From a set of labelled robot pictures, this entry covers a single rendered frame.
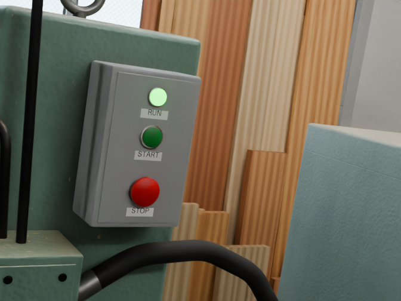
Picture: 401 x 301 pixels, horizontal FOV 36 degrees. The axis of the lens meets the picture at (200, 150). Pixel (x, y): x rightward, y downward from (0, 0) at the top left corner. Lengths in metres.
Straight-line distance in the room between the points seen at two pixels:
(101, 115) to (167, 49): 0.12
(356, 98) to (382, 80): 0.16
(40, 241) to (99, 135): 0.12
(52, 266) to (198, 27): 1.58
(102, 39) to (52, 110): 0.09
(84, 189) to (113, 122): 0.08
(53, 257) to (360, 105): 2.27
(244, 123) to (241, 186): 0.22
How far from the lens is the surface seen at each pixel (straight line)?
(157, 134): 0.62
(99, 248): 0.70
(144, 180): 0.62
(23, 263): 0.59
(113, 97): 0.60
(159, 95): 0.61
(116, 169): 0.61
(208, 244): 0.72
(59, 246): 0.62
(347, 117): 2.76
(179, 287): 2.07
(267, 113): 2.32
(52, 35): 0.64
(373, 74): 2.79
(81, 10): 0.76
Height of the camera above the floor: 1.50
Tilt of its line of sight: 8 degrees down
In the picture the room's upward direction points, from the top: 9 degrees clockwise
